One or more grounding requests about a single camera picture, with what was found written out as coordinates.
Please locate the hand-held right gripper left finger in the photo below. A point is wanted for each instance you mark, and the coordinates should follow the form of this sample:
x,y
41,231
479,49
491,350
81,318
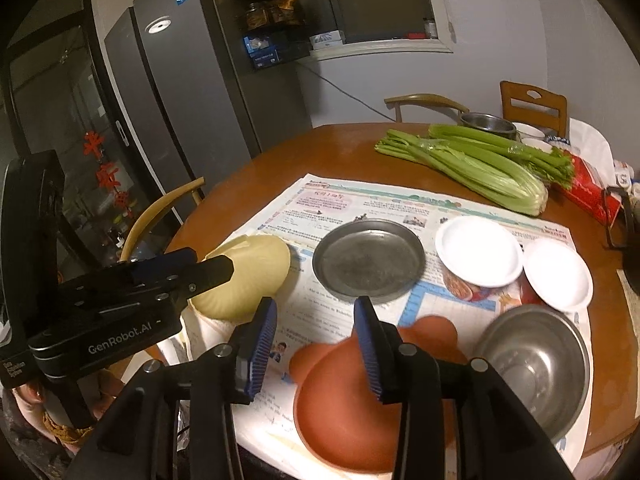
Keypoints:
x,y
260,352

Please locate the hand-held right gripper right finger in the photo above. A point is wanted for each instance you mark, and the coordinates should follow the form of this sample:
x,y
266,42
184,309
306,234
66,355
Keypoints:
x,y
367,352

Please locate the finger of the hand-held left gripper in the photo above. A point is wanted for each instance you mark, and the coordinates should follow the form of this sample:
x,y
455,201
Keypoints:
x,y
162,262
212,275

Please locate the cream shell-shaped plate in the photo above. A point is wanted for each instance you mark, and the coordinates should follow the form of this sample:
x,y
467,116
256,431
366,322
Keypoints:
x,y
255,270

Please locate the round metal plate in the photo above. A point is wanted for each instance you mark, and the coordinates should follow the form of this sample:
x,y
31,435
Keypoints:
x,y
367,260

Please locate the large white bowl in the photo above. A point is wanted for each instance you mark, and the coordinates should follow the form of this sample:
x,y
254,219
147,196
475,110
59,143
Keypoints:
x,y
477,250

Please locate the stainless steel bowl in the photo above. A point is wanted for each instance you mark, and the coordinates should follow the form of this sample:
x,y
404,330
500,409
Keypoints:
x,y
535,375

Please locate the white round plate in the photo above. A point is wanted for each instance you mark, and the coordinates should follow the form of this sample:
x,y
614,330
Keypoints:
x,y
555,275

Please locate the wooden arched-back chair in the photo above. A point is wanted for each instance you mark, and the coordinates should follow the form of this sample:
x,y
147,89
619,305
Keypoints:
x,y
425,100
150,215

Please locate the red paper decoration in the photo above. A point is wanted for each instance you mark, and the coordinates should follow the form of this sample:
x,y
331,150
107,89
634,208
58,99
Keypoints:
x,y
107,172

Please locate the printed newspaper sheet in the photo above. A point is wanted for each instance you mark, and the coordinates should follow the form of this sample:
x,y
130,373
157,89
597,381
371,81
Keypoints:
x,y
350,200

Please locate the grey refrigerator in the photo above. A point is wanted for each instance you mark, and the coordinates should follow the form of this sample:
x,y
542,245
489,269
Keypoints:
x,y
190,85

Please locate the long celery bunch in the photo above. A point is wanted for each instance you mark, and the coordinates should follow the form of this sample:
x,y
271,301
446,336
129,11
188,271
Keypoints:
x,y
480,175

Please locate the black framed glass door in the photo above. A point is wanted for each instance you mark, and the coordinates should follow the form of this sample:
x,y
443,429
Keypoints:
x,y
50,85

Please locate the blue box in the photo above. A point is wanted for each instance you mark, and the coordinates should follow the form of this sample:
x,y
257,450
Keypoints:
x,y
261,52

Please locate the leafy celery bunch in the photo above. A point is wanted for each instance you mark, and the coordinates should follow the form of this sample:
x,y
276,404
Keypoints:
x,y
500,142

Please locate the steel pot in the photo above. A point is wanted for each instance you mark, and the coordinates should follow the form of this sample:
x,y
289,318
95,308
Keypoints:
x,y
487,122

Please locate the white box on windowsill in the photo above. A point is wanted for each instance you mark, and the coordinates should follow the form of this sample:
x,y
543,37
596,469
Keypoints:
x,y
327,40

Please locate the white dish with food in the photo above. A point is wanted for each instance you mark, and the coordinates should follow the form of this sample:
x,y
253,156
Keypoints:
x,y
537,146

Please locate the paper sheet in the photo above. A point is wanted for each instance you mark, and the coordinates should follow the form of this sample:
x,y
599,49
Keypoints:
x,y
629,287

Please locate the plain white dish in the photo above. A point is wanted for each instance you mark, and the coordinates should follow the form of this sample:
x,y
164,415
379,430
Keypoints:
x,y
529,130

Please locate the red tissue pack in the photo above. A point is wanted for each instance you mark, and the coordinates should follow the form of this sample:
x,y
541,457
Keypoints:
x,y
587,185

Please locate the black thermos bottle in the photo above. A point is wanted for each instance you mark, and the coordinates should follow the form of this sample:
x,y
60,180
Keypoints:
x,y
631,260

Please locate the wooden chair with cut-out back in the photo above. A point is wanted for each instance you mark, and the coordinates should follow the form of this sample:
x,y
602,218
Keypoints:
x,y
515,110

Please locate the blue patterned bowl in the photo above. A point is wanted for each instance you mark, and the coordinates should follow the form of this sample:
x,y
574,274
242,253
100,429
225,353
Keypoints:
x,y
557,140

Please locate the white plastic packets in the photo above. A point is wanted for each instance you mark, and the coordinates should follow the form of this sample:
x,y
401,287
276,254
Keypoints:
x,y
624,177

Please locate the small red object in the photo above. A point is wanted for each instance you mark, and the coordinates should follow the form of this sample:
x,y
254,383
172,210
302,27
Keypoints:
x,y
415,36

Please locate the small jar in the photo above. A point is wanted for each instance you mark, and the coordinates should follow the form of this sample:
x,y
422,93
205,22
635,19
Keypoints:
x,y
430,29

